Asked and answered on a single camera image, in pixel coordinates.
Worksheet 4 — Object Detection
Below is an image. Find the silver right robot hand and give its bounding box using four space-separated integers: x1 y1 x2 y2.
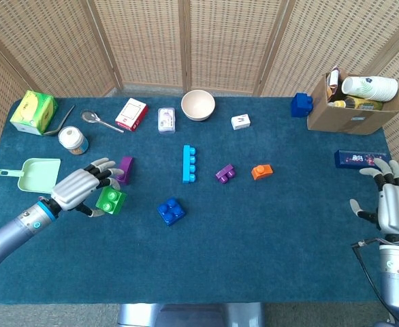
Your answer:
349 158 399 240

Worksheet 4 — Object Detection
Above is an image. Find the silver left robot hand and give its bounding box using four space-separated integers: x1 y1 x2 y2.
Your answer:
50 157 125 218

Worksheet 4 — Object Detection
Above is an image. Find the green toy block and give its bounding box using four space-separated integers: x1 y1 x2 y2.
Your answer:
95 185 128 216

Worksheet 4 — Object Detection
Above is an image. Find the small blue square block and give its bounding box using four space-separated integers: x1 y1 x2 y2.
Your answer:
157 197 187 227

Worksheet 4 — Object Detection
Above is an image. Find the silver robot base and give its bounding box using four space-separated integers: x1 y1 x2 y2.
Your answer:
116 302 266 327

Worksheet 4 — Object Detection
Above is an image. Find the stack of paper cups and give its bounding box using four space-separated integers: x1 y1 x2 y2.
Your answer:
341 76 399 102

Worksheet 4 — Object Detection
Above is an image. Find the mint green dustpan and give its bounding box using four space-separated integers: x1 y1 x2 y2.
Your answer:
0 157 62 195

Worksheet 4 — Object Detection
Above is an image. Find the white-lidded jar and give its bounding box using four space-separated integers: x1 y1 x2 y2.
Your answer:
57 125 89 156

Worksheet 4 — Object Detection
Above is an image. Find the purple single-stud block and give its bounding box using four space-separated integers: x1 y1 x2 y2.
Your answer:
114 156 134 186

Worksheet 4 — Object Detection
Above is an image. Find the long dark blue box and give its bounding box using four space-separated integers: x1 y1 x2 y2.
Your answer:
334 149 391 170

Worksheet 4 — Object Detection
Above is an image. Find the metal spoon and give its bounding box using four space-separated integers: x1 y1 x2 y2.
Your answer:
81 109 125 134

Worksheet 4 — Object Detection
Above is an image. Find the green yellow tissue box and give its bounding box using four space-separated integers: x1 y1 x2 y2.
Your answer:
10 90 59 136

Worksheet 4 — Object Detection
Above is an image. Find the red and white box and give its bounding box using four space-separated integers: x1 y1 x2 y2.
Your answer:
114 97 149 133

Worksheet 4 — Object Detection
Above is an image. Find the cardboard box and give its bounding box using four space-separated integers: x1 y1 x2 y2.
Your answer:
306 69 399 136

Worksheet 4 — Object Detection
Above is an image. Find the yellow bottle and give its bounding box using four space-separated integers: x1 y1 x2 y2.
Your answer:
333 95 385 111

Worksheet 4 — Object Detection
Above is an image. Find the long light blue block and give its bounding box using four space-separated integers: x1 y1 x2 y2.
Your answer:
182 144 197 185

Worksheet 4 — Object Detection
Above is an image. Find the orange single-stud block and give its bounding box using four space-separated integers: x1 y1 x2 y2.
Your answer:
251 163 274 181

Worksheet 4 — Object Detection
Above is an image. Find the tall dark blue block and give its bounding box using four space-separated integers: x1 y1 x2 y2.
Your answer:
290 92 315 119

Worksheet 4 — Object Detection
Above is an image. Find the snack packet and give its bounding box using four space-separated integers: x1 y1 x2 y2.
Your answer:
325 65 340 102

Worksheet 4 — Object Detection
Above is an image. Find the beige bowl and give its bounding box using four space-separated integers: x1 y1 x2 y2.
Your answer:
180 89 216 122

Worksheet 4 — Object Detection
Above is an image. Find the small purple two-stud block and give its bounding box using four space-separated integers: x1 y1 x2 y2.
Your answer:
214 163 237 185

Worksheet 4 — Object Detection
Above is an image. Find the blue carpet table cover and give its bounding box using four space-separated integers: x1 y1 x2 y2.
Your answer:
0 96 399 305

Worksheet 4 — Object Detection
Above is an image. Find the woven bamboo folding screen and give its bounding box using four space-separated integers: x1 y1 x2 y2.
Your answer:
0 0 399 191

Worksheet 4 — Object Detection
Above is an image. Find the small white box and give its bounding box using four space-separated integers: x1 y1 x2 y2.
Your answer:
231 113 251 131

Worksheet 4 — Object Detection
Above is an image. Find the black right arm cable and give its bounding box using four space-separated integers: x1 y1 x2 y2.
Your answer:
351 238 399 327

